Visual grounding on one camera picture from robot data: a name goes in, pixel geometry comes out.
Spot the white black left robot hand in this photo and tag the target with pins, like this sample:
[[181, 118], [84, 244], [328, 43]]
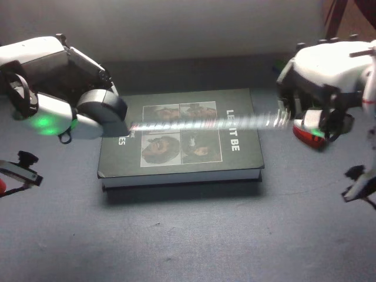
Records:
[[53, 76]]

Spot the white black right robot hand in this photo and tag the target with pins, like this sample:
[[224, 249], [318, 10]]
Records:
[[329, 64]]

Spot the black Let It Be album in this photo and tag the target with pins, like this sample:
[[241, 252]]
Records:
[[235, 164]]

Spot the red toy cylinder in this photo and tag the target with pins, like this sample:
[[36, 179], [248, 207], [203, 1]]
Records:
[[1, 186]]

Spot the grey table cloth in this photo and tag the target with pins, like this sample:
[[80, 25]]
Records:
[[176, 235]]

